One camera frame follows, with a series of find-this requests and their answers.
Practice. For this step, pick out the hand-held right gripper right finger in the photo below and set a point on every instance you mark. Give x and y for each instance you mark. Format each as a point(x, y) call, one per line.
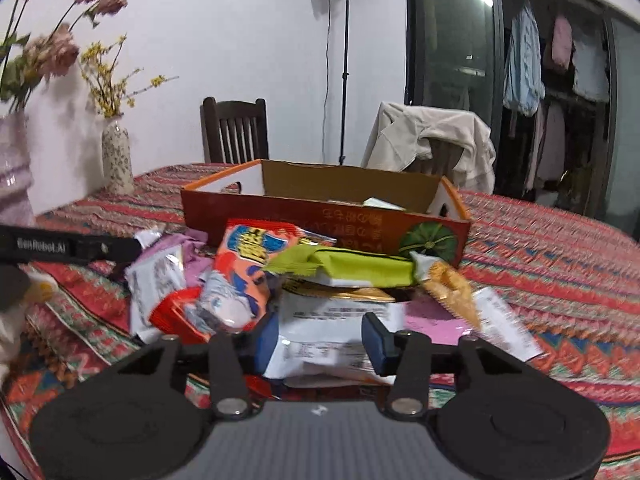
point(377, 345)

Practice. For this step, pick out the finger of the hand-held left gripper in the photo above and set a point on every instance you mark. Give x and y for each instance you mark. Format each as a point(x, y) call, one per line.
point(110, 250)

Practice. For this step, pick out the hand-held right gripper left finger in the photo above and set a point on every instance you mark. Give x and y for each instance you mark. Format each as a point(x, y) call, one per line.
point(266, 345)

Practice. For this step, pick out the pale purple snack packet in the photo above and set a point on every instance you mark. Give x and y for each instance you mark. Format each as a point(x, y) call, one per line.
point(155, 270)

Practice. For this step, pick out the pink snack packet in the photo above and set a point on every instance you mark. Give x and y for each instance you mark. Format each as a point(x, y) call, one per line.
point(430, 322)

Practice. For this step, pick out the large white snack packet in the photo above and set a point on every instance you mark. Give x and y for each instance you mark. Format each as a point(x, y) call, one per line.
point(320, 325)

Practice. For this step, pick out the gold snack packet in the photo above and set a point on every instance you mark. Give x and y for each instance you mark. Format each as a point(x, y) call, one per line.
point(340, 294)

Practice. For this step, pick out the green snack packet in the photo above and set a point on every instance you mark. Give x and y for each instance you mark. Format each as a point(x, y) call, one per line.
point(350, 265)

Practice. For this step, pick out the red and blue snack packet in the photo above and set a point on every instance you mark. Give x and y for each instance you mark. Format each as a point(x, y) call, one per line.
point(245, 260)

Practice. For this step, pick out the white printed snack wrapper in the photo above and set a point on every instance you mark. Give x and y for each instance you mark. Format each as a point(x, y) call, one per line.
point(505, 320)

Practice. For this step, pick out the orange cardboard box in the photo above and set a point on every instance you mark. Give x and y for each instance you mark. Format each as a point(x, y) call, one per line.
point(310, 220)

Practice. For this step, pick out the small silver snack packet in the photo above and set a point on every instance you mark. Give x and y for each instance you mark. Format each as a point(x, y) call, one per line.
point(149, 236)

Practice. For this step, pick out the large pink vase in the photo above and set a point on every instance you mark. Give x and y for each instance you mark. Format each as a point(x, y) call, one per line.
point(12, 170)

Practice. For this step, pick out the small patterned vase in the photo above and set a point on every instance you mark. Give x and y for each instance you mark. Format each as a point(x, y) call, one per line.
point(117, 160)

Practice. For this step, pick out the yellow flower branches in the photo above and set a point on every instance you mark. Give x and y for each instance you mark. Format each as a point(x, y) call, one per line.
point(107, 80)

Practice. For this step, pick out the dark wooden chair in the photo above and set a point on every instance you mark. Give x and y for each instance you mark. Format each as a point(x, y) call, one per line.
point(235, 130)
point(442, 157)

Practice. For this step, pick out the pink flowers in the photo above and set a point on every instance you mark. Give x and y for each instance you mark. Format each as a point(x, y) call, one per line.
point(60, 52)

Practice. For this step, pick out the beige jacket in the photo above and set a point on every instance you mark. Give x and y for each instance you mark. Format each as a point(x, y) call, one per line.
point(400, 135)

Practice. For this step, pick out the pale pink hanging clothes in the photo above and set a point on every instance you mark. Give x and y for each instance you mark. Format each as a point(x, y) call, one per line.
point(550, 140)

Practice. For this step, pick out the dark framed glass sliding door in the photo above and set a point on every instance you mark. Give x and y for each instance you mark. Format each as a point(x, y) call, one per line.
point(450, 60)

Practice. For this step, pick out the light blue hanging shirt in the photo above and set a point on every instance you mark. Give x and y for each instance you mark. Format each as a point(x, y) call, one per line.
point(522, 65)

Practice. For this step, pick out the white hanging garment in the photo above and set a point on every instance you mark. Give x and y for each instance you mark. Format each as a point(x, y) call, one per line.
point(590, 72)

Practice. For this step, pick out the pink hanging garment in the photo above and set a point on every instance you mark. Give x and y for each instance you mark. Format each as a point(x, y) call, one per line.
point(561, 42)

